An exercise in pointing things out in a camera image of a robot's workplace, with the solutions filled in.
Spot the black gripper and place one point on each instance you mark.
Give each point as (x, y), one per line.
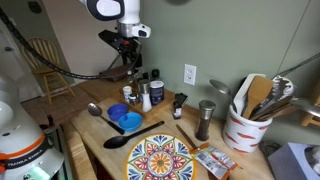
(127, 48)

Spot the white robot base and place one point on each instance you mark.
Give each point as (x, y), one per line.
(26, 153)

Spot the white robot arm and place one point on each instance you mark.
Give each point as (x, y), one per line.
(129, 28)

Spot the white salt shaker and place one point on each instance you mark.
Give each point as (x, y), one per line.
(144, 89)

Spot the small white spice jar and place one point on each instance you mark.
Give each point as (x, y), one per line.
(127, 90)

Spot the dark blue round canister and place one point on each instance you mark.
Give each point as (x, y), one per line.
(156, 92)

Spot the dark blue bowl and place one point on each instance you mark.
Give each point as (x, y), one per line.
(116, 111)

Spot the metal serving spoon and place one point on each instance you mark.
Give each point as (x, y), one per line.
(95, 110)

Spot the light blue bowl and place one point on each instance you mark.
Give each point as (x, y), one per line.
(130, 121)

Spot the wooden chair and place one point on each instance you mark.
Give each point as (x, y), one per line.
(42, 56)

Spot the black plastic spoon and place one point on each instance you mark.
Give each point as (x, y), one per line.
(119, 141)

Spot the steel pepper grinder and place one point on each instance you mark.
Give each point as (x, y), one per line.
(206, 108)

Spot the colourful patterned plate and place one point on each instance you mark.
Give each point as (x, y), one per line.
(160, 157)

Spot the wooden stick utensil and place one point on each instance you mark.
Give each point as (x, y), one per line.
(186, 137)

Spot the wooden spatula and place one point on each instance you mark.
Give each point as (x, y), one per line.
(257, 93)

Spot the orange seasoning packet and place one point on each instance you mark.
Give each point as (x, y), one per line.
(214, 160)

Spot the white ceramic utensil crock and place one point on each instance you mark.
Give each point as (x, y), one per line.
(241, 134)

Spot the blue tissue box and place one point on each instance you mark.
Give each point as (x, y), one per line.
(290, 163)

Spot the white wall outlet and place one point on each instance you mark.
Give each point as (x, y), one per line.
(190, 74)

